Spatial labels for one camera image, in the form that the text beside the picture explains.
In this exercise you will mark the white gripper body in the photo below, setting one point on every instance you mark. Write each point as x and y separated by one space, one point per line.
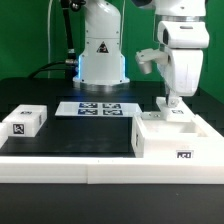
182 72

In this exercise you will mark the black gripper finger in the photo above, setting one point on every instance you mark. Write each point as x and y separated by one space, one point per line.
174 101

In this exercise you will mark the white cabinet door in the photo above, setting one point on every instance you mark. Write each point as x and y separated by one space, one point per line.
177 113

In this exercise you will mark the white cabinet body box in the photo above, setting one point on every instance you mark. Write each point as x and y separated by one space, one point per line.
157 139

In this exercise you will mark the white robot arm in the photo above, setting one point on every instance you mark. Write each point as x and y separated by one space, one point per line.
179 30

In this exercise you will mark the white cabinet top block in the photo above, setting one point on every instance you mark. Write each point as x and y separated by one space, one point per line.
26 120

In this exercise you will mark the white marker sheet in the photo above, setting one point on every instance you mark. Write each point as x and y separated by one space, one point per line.
97 109

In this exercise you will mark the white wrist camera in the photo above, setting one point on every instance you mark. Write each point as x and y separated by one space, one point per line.
146 57

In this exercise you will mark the white L-shaped boundary frame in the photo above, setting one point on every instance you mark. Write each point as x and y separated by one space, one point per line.
109 170

